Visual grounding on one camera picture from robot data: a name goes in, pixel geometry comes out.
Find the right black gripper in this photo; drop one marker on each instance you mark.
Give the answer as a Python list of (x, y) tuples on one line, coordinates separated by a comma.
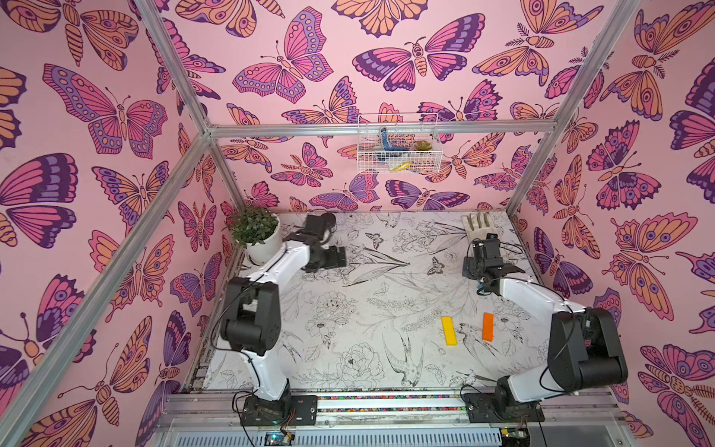
[(488, 260)]

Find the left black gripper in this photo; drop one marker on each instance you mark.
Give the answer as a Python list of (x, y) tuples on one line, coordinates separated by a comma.
[(338, 263)]

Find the orange building block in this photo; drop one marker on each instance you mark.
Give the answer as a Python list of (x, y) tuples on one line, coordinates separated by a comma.
[(488, 327)]

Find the yellow building block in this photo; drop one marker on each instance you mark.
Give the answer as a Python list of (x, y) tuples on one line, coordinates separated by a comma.
[(449, 331)]

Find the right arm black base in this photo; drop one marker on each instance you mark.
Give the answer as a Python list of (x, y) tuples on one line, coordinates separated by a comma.
[(485, 408)]

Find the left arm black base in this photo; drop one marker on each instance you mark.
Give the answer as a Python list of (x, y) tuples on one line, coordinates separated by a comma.
[(295, 410)]

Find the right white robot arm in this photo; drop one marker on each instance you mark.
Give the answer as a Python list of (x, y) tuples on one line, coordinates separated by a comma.
[(584, 349)]

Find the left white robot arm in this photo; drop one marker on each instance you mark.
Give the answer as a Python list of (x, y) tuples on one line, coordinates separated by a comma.
[(251, 319)]

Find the beige work glove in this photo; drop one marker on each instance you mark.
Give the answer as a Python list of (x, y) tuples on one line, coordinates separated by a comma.
[(479, 226)]

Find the potted green plant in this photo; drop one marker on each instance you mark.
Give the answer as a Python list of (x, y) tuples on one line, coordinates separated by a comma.
[(257, 231)]

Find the yellow toy in basket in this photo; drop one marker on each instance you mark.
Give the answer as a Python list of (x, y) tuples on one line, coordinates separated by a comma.
[(400, 166)]

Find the green toy in basket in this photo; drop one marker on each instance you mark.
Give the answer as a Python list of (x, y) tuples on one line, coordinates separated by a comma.
[(422, 146)]

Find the blue toy in basket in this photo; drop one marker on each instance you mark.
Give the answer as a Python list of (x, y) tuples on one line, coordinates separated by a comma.
[(389, 150)]

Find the white wire basket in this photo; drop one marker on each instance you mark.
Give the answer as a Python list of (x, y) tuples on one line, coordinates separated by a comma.
[(402, 133)]

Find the aluminium mounting rail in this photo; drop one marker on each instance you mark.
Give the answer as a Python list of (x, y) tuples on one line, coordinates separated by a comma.
[(437, 407)]

